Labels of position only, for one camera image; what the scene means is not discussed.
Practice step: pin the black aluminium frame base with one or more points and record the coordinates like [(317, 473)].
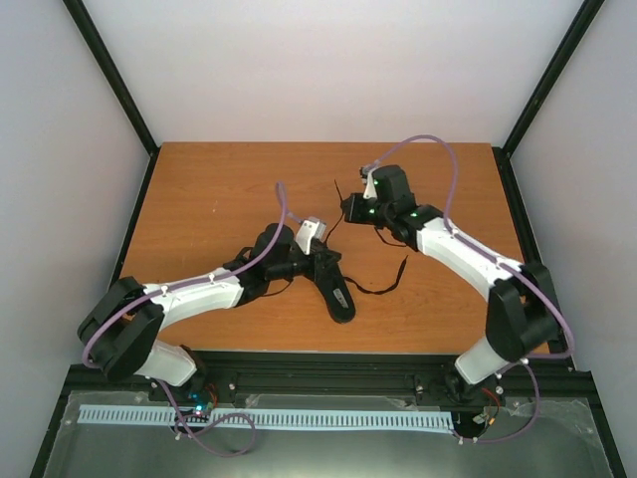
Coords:
[(554, 413)]

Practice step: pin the left controller board with leds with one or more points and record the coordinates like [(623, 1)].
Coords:
[(197, 406)]

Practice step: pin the light blue cable duct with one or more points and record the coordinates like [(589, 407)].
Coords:
[(280, 419)]

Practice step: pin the right wiring connector bundle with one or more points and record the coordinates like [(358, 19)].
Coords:
[(490, 413)]

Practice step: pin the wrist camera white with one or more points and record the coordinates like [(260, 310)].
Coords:
[(311, 229), (368, 180)]

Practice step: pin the black canvas shoe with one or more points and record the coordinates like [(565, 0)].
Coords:
[(332, 286)]

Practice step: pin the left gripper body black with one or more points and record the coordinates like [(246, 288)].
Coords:
[(304, 271)]

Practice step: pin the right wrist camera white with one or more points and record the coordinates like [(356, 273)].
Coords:
[(368, 180)]

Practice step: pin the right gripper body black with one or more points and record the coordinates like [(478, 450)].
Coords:
[(377, 217)]

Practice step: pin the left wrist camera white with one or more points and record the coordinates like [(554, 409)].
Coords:
[(311, 229)]

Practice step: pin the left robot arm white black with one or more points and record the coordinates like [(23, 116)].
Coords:
[(120, 334)]

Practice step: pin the left black frame post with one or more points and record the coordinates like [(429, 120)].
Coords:
[(92, 37)]

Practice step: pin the black frame post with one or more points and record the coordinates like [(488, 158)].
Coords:
[(567, 46), (92, 37)]

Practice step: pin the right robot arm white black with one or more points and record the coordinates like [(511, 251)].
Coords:
[(521, 310)]

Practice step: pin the right black frame post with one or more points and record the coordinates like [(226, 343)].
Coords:
[(567, 46)]

